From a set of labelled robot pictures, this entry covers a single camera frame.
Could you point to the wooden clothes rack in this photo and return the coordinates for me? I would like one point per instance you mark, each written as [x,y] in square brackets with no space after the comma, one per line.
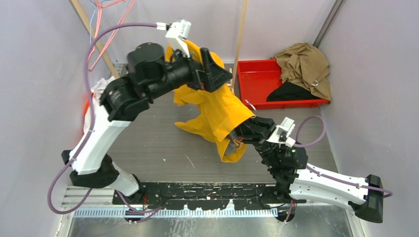
[233,84]

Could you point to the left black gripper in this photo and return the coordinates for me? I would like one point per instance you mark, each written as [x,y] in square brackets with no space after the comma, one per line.
[213,77]

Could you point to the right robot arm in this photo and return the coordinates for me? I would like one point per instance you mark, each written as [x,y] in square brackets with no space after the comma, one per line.
[287,162]

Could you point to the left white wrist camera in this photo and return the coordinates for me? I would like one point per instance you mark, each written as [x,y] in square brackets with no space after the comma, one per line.
[176,35]

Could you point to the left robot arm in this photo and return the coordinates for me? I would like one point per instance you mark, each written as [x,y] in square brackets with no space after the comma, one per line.
[149,76]

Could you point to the red plastic bin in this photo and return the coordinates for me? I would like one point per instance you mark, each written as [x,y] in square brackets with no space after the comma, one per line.
[257,79]

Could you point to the orange cloth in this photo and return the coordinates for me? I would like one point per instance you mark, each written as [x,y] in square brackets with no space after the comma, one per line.
[87,104]

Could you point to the black garment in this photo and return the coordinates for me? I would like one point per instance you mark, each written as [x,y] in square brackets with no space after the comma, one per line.
[290,92]

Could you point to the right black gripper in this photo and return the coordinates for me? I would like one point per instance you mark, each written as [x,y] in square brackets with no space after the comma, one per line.
[258,129]

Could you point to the white cloth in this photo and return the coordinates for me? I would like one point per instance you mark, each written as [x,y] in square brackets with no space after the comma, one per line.
[97,91]

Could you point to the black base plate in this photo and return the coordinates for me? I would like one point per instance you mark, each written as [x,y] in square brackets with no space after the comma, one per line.
[201,196]

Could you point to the tan brown garment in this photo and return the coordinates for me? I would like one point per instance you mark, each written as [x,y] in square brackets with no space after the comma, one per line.
[305,66]

